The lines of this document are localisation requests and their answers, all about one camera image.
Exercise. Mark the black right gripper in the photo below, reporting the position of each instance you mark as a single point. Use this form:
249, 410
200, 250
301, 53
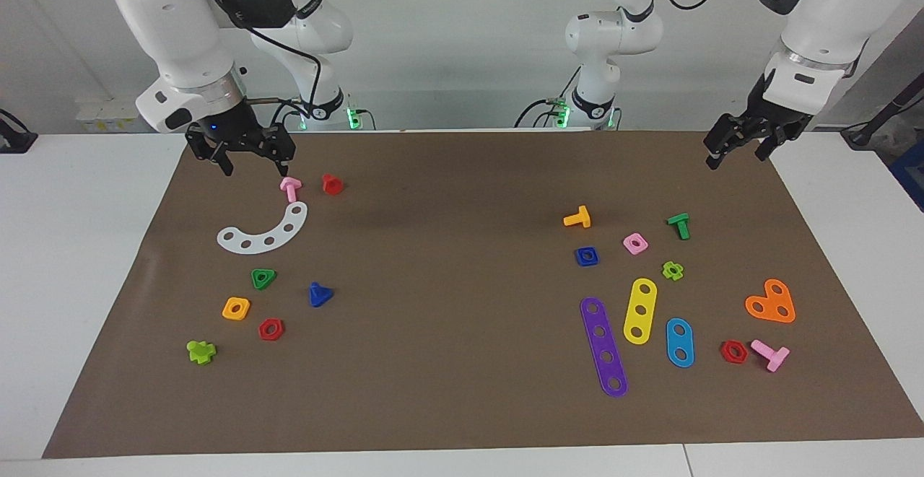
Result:
242, 134

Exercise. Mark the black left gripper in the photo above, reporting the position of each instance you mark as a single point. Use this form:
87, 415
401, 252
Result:
758, 120

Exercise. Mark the blue triangle-head screw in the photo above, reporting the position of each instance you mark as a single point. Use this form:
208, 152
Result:
317, 296

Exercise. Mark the blue square nut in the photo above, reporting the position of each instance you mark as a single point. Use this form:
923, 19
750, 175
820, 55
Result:
579, 260

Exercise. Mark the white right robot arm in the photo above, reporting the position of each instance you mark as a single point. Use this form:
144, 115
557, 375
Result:
166, 22

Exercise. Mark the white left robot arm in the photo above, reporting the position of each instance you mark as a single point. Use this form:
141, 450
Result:
830, 8

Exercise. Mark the pink plastic screw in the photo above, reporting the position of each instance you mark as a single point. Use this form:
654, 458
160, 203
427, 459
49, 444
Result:
776, 356
291, 188

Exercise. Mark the red plastic screw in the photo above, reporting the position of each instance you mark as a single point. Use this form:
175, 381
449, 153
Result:
332, 185

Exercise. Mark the green plastic screw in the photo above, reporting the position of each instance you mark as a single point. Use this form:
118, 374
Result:
681, 226

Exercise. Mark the green triangle nut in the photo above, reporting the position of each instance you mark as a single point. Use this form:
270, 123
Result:
270, 273

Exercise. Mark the pink square nut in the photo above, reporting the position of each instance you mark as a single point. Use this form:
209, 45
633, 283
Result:
641, 239

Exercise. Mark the lime green cross nut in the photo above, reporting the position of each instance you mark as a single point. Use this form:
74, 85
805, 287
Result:
668, 273

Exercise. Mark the orange square nut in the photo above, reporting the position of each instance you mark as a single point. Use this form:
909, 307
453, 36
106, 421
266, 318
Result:
227, 309

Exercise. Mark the red hexagon nut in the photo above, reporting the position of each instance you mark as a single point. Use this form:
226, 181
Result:
724, 353
263, 333

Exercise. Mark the orange plastic screw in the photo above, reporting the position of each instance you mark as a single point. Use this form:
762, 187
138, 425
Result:
581, 217

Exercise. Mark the lime green cross-head screw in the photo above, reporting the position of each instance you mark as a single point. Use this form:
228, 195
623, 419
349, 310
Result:
200, 353

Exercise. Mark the white curved five-hole plate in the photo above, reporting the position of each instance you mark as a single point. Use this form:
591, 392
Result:
258, 244

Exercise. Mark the black stand pole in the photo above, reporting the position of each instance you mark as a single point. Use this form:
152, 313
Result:
884, 112

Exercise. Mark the orange three-hole angle plate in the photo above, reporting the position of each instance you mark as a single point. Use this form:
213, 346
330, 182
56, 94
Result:
771, 302

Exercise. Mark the blue box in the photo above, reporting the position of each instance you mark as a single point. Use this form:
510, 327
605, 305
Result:
911, 174

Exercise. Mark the yellow three-hole strip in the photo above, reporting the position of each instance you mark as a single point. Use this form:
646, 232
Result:
641, 299

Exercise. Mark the blue two-hole strip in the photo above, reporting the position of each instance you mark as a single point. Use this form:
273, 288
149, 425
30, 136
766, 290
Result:
679, 343

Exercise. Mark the purple four-hole strip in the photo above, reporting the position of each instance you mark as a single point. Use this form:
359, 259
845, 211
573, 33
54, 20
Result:
603, 345

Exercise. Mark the black clamp on table edge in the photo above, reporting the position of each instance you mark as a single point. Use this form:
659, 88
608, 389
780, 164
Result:
18, 141

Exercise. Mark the brown table mat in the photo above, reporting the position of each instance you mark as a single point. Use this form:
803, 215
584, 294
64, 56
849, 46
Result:
462, 354

